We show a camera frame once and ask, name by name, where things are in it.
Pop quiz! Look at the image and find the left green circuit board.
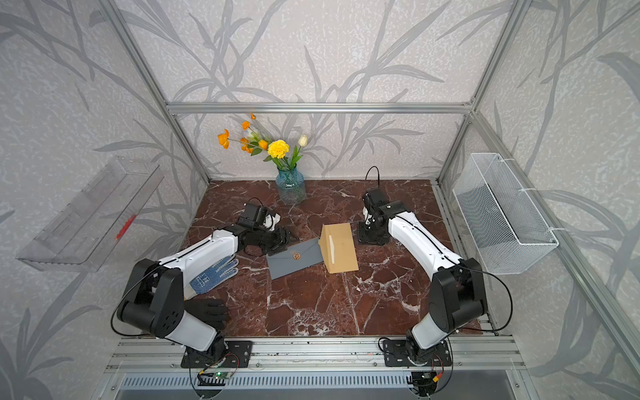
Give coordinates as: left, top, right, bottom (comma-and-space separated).
195, 370, 237, 388

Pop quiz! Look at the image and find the blue dotted work glove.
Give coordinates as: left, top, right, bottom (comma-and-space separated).
188, 256, 239, 296

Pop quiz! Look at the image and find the clear plastic wall tray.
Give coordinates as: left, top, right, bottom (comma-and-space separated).
17, 157, 164, 273

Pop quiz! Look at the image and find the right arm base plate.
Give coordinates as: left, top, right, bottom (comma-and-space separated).
378, 337, 453, 368

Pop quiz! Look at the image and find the brown kraft envelope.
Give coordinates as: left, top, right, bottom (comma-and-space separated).
318, 223, 358, 274

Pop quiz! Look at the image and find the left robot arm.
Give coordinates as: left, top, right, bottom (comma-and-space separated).
112, 203, 295, 360

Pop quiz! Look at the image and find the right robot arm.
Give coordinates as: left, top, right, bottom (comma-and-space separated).
358, 188, 487, 363

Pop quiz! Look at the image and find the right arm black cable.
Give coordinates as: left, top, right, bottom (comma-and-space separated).
467, 257, 514, 333

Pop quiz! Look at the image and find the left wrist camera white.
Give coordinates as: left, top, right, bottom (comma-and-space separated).
263, 213, 281, 231

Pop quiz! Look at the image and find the white wire mesh basket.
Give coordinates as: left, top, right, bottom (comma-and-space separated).
453, 153, 559, 275

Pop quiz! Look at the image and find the yellow orange flower bouquet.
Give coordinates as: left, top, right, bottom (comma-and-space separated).
217, 113, 309, 172

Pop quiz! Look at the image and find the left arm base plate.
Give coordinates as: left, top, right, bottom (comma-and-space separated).
181, 340, 253, 369

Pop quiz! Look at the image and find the blue glass vase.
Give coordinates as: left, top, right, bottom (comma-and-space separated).
276, 168, 307, 205

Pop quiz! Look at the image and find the black glove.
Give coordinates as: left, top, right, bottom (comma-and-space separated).
184, 298, 230, 331

